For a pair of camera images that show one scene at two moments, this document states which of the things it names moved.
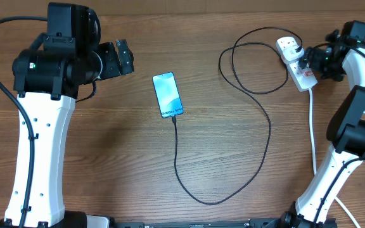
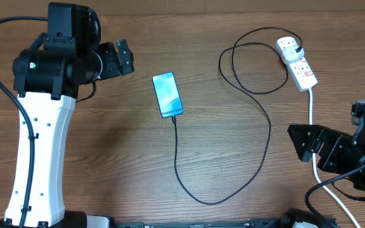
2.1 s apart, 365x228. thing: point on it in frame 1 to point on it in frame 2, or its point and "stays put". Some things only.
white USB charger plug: [290, 54] stays put
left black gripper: [114, 67] stays put
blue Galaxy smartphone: [167, 94] stays put
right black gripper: [314, 57] to [332, 143]
